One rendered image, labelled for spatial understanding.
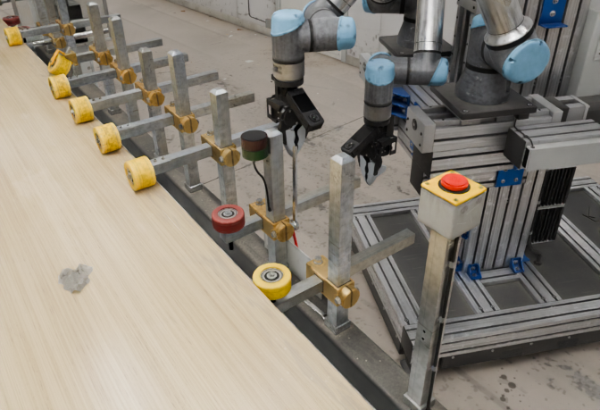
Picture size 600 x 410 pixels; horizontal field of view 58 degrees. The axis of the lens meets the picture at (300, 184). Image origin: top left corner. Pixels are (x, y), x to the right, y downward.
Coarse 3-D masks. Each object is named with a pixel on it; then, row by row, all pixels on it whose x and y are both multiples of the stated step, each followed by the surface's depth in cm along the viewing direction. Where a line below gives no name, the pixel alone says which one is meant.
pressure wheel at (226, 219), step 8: (216, 208) 133; (224, 208) 133; (232, 208) 133; (240, 208) 133; (216, 216) 130; (224, 216) 131; (232, 216) 131; (240, 216) 130; (216, 224) 129; (224, 224) 128; (232, 224) 129; (240, 224) 130; (224, 232) 130; (232, 232) 130; (232, 248) 137
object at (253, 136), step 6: (246, 132) 122; (252, 132) 122; (258, 132) 122; (264, 132) 122; (246, 138) 119; (252, 138) 119; (258, 138) 119; (246, 150) 120; (270, 156) 124; (264, 162) 127; (270, 162) 125; (258, 174) 126; (264, 180) 128; (270, 210) 133
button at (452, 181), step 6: (450, 174) 83; (456, 174) 83; (444, 180) 81; (450, 180) 81; (456, 180) 81; (462, 180) 81; (444, 186) 81; (450, 186) 80; (456, 186) 80; (462, 186) 80
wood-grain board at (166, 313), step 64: (0, 64) 225; (0, 128) 174; (64, 128) 174; (0, 192) 142; (64, 192) 141; (128, 192) 141; (0, 256) 120; (64, 256) 119; (128, 256) 119; (192, 256) 119; (0, 320) 103; (64, 320) 103; (128, 320) 103; (192, 320) 103; (256, 320) 103; (0, 384) 91; (64, 384) 91; (128, 384) 91; (192, 384) 91; (256, 384) 90; (320, 384) 90
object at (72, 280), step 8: (80, 264) 114; (64, 272) 113; (72, 272) 112; (80, 272) 113; (88, 272) 114; (64, 280) 112; (72, 280) 111; (80, 280) 112; (88, 280) 112; (64, 288) 110; (72, 288) 110; (80, 288) 110
